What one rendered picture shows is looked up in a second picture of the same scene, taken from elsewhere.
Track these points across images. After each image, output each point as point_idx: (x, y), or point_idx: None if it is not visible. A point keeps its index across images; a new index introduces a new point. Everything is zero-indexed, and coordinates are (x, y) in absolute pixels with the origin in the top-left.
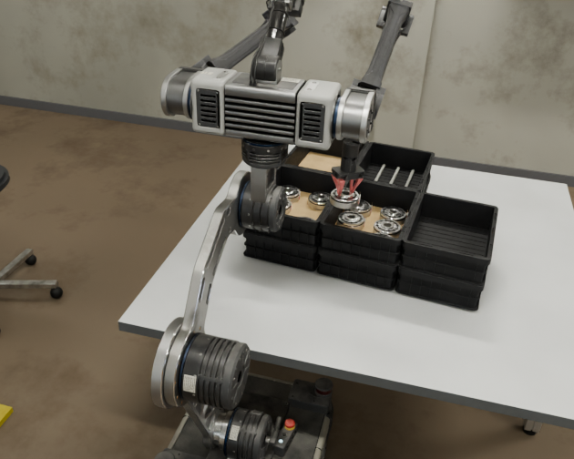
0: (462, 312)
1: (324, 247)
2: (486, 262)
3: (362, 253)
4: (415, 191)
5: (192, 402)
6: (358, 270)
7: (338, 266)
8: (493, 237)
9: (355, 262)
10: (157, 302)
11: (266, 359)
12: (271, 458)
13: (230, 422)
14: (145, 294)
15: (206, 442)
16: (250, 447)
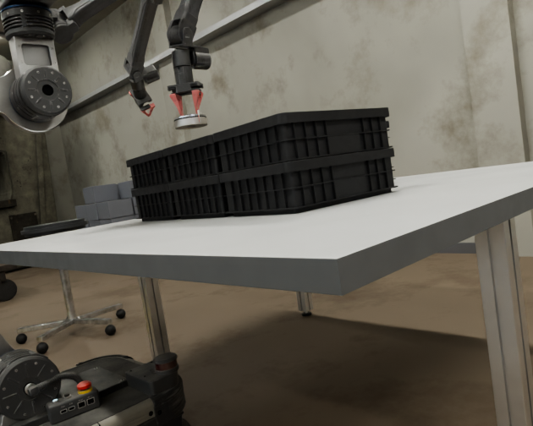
0: (278, 215)
1: (173, 180)
2: (277, 118)
3: (194, 172)
4: None
5: None
6: (197, 198)
7: (184, 199)
8: (328, 110)
9: (189, 186)
10: (17, 242)
11: (17, 259)
12: (39, 423)
13: (1, 356)
14: (21, 240)
15: None
16: None
